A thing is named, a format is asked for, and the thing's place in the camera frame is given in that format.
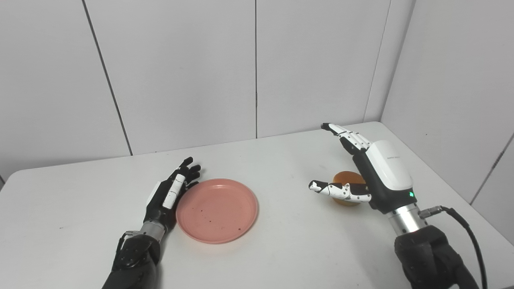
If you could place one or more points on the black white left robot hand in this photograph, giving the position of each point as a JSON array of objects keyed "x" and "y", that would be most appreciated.
[{"x": 164, "y": 196}]

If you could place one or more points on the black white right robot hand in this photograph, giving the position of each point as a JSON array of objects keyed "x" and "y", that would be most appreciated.
[{"x": 385, "y": 172}]

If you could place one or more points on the toy hamburger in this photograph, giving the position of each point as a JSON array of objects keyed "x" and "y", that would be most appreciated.
[{"x": 349, "y": 178}]

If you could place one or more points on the pink round plate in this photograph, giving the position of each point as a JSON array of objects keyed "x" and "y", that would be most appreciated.
[{"x": 217, "y": 210}]

